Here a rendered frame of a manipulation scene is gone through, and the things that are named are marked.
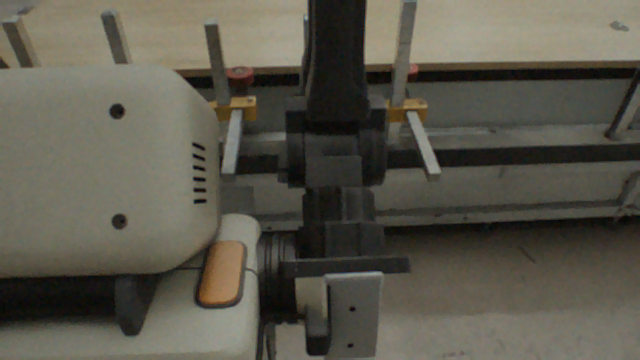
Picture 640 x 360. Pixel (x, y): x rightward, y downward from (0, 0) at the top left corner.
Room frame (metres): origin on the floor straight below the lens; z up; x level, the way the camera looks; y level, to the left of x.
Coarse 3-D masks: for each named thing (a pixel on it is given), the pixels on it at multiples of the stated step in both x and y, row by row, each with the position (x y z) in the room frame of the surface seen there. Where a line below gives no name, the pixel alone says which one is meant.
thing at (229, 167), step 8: (240, 88) 1.20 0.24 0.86; (240, 96) 1.16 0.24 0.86; (232, 112) 1.07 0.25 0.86; (240, 112) 1.07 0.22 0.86; (232, 120) 1.03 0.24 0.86; (240, 120) 1.03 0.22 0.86; (232, 128) 0.99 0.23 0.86; (240, 128) 1.00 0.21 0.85; (232, 136) 0.95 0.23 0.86; (240, 136) 0.98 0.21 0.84; (232, 144) 0.92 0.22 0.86; (240, 144) 0.95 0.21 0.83; (232, 152) 0.88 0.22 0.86; (224, 160) 0.85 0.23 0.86; (232, 160) 0.85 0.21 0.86; (224, 168) 0.82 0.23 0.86; (232, 168) 0.82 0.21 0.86; (224, 176) 0.80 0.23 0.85; (232, 176) 0.80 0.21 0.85
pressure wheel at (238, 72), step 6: (234, 66) 1.25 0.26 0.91; (240, 66) 1.25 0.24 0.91; (246, 66) 1.25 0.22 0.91; (228, 72) 1.21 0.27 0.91; (234, 72) 1.22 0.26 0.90; (240, 72) 1.21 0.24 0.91; (246, 72) 1.21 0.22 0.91; (252, 72) 1.22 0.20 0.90; (228, 78) 1.19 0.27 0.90; (234, 78) 1.18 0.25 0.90; (240, 78) 1.18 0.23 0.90; (246, 78) 1.19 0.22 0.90; (252, 78) 1.21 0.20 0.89; (228, 84) 1.20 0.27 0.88; (234, 84) 1.18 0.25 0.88; (240, 84) 1.18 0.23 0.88; (246, 84) 1.19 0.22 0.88
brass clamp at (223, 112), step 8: (208, 104) 1.10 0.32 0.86; (216, 104) 1.10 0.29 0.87; (232, 104) 1.10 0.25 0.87; (240, 104) 1.10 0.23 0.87; (248, 104) 1.10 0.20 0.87; (216, 112) 1.08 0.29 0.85; (224, 112) 1.09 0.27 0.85; (248, 112) 1.09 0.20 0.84; (256, 112) 1.12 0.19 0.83; (224, 120) 1.09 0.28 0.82
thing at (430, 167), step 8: (408, 96) 1.20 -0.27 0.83; (408, 112) 1.11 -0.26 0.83; (416, 112) 1.11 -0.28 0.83; (408, 120) 1.07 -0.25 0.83; (416, 120) 1.06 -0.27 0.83; (408, 128) 1.06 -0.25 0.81; (416, 128) 1.02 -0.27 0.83; (416, 136) 0.99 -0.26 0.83; (424, 136) 0.99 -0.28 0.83; (416, 144) 0.97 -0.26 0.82; (424, 144) 0.95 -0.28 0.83; (424, 152) 0.91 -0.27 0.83; (432, 152) 0.91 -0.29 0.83; (424, 160) 0.88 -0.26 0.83; (432, 160) 0.88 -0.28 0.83; (424, 168) 0.87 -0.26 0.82; (432, 168) 0.85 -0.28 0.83; (432, 176) 0.83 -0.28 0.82; (440, 176) 0.83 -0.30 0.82
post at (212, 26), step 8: (208, 24) 1.09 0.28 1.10; (216, 24) 1.09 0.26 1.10; (208, 32) 1.09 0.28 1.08; (216, 32) 1.09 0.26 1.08; (208, 40) 1.09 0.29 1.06; (216, 40) 1.09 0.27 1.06; (208, 48) 1.09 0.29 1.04; (216, 48) 1.09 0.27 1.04; (216, 56) 1.09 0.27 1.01; (216, 64) 1.09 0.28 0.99; (224, 64) 1.11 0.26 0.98; (216, 72) 1.09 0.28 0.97; (224, 72) 1.09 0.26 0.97; (216, 80) 1.09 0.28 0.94; (224, 80) 1.09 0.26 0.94; (216, 88) 1.09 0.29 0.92; (224, 88) 1.09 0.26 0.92; (216, 96) 1.09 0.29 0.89; (224, 96) 1.09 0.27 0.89; (224, 104) 1.09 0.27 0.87; (224, 128) 1.09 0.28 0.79; (224, 136) 1.09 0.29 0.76; (224, 144) 1.09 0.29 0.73
